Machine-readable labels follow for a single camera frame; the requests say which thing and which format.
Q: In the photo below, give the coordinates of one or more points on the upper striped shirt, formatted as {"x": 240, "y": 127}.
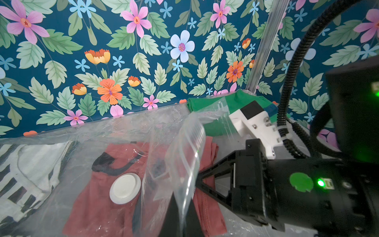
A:
{"x": 29, "y": 174}

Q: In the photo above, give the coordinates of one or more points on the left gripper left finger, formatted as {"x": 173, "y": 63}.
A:
{"x": 171, "y": 224}

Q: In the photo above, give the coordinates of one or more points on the clear plastic vacuum bag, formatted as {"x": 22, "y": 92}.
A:
{"x": 177, "y": 139}

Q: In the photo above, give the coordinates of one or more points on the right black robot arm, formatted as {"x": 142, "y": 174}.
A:
{"x": 327, "y": 178}

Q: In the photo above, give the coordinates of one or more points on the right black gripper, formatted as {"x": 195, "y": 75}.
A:
{"x": 251, "y": 195}

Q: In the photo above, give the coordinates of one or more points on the red tank top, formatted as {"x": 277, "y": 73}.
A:
{"x": 106, "y": 206}

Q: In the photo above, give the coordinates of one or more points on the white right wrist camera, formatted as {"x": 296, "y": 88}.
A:
{"x": 253, "y": 120}

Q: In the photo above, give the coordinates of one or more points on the white bag valve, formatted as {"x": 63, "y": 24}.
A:
{"x": 125, "y": 188}

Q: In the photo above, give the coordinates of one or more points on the green tank top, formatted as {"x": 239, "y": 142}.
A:
{"x": 234, "y": 101}

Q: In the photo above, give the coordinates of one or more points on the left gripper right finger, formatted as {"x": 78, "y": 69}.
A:
{"x": 192, "y": 226}

